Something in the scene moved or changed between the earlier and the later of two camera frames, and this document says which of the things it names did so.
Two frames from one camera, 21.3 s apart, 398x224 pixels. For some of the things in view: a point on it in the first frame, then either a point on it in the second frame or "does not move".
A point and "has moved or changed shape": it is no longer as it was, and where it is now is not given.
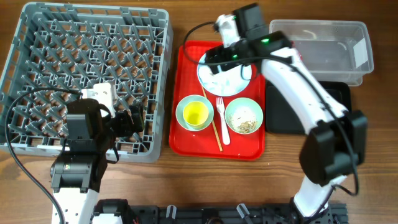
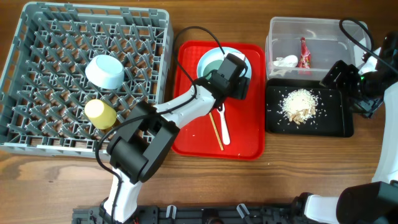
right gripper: x=223 y=52 -> x=367 y=107
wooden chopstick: x=213 y=124 does not move
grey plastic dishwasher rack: x=69 y=46 does not move
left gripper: x=127 y=129 -> x=242 y=88
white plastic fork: x=221 y=107 does not move
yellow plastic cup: x=195 y=114 has moved or changed shape
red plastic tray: x=203 y=124 does not move
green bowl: x=242 y=109 -> x=212 y=65
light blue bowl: x=180 y=110 -> x=105 y=71
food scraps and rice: x=244 y=127 has moved or changed shape
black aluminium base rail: x=219 y=214 does not move
